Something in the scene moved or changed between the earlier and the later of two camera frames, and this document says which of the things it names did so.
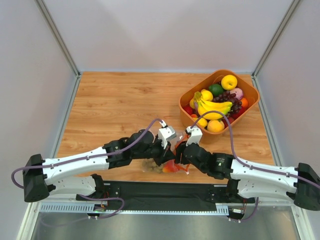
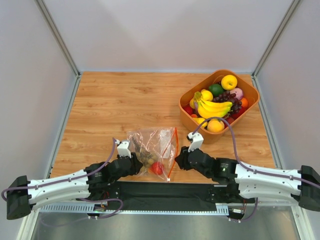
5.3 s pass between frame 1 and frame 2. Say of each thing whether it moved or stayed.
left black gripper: moved
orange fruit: stayed
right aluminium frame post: stayed
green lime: stayed
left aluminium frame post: stayed
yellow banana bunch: stayed
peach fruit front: stayed
